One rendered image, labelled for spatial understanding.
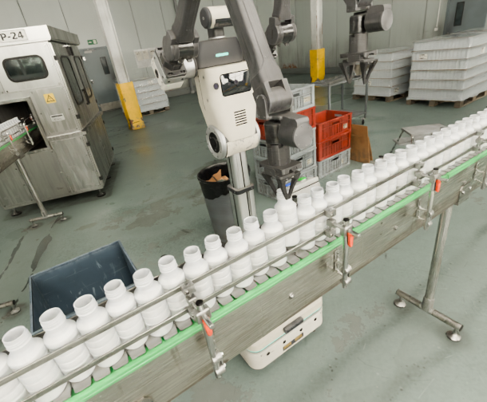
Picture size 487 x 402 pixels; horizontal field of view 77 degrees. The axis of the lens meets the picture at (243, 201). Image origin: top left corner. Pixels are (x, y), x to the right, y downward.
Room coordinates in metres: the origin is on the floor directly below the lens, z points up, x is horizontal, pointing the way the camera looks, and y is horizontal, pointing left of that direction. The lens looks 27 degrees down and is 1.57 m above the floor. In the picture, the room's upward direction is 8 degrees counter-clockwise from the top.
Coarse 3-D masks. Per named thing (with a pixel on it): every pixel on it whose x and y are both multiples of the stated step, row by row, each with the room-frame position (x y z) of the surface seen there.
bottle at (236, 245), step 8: (232, 232) 0.65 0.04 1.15; (240, 232) 0.63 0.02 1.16; (232, 240) 0.62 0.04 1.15; (240, 240) 0.62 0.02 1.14; (232, 248) 0.61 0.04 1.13; (240, 248) 0.61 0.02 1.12; (248, 248) 0.64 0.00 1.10; (232, 256) 0.61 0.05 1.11; (248, 256) 0.62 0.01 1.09; (232, 264) 0.61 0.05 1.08; (240, 264) 0.61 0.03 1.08; (248, 264) 0.62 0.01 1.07; (232, 272) 0.61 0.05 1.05; (240, 272) 0.61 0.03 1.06; (248, 272) 0.61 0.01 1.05; (248, 280) 0.61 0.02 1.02
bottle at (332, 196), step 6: (330, 186) 0.80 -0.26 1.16; (336, 186) 0.79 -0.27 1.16; (330, 192) 0.80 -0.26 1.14; (336, 192) 0.79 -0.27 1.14; (324, 198) 0.80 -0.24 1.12; (330, 198) 0.79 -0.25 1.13; (336, 198) 0.79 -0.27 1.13; (330, 204) 0.78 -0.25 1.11; (336, 210) 0.78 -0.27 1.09; (336, 216) 0.78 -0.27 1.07; (336, 222) 0.78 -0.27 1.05; (336, 228) 0.78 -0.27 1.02
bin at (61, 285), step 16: (80, 256) 0.95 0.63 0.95; (96, 256) 0.98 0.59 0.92; (112, 256) 1.00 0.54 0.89; (128, 256) 0.91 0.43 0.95; (48, 272) 0.90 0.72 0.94; (64, 272) 0.92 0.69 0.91; (80, 272) 0.94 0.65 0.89; (96, 272) 0.97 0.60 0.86; (112, 272) 0.99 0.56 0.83; (128, 272) 1.02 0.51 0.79; (32, 288) 0.81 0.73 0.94; (48, 288) 0.89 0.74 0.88; (64, 288) 0.91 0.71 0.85; (80, 288) 0.93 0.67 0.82; (96, 288) 0.95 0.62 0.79; (128, 288) 0.74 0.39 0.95; (32, 304) 0.73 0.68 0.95; (48, 304) 0.87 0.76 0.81; (64, 304) 0.90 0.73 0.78; (32, 320) 0.66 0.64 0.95
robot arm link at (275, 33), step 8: (280, 0) 1.37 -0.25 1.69; (288, 0) 1.38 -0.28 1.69; (280, 8) 1.37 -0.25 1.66; (288, 8) 1.38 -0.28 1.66; (272, 16) 1.40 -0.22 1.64; (280, 16) 1.37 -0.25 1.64; (288, 16) 1.39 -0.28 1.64; (272, 24) 1.38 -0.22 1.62; (280, 24) 1.38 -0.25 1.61; (272, 32) 1.38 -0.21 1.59; (280, 32) 1.36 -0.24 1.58; (296, 32) 1.41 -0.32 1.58; (272, 40) 1.39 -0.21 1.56; (280, 40) 1.37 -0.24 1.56
